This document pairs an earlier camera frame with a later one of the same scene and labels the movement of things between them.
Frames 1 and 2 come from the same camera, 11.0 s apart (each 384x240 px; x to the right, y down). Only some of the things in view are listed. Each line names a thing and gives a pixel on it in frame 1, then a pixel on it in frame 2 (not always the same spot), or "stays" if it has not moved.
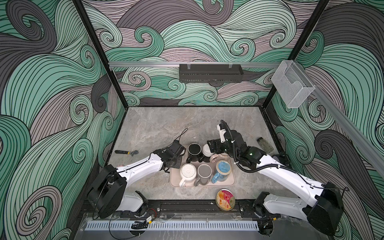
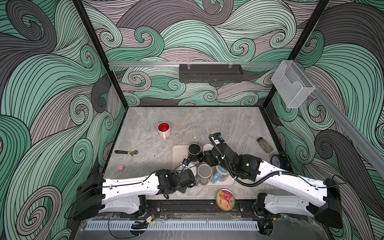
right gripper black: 213,146 to 210,156
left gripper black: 179,159 to 183,190
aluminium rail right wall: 370,147 stays
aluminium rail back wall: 253,64 stays
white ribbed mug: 188,172 stays
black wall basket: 210,73 stays
